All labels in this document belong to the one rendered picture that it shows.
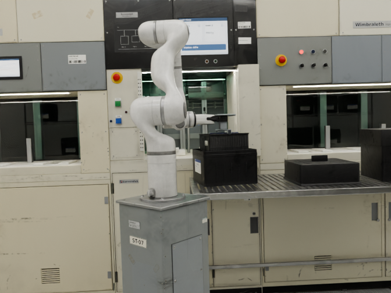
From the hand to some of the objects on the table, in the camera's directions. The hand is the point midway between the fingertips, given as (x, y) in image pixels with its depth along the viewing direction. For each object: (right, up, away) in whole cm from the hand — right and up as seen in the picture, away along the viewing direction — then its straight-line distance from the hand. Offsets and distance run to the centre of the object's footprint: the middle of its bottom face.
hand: (222, 118), depth 208 cm
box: (+90, -30, -3) cm, 95 cm away
